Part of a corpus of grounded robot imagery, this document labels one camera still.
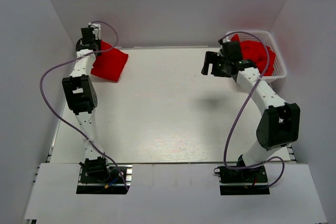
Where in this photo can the white plastic basket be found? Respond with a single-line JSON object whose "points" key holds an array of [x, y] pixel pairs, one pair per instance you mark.
{"points": [[279, 66]]}

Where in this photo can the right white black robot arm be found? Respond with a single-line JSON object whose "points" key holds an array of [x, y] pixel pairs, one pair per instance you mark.
{"points": [[279, 123]]}

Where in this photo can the red t shirt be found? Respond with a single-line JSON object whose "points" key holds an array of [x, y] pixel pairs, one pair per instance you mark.
{"points": [[109, 65], [255, 51]]}

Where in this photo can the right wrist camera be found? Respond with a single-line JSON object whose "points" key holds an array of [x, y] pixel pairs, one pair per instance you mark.
{"points": [[230, 50]]}

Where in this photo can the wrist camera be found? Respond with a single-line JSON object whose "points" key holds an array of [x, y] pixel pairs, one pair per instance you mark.
{"points": [[230, 50], [91, 33]]}

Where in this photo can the red t shirt in basket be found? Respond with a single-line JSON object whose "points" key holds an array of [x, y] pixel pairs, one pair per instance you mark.
{"points": [[255, 51]]}

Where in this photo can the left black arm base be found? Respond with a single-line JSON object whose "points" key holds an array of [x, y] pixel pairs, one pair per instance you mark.
{"points": [[97, 177]]}

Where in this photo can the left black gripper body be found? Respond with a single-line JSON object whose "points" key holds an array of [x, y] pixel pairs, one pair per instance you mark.
{"points": [[97, 42]]}

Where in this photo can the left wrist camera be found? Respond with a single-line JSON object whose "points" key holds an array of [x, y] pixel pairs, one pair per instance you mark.
{"points": [[91, 33]]}

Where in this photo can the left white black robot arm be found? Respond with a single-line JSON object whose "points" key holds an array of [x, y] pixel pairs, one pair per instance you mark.
{"points": [[82, 99]]}

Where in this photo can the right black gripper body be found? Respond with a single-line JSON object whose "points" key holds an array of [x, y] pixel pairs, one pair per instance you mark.
{"points": [[220, 67]]}

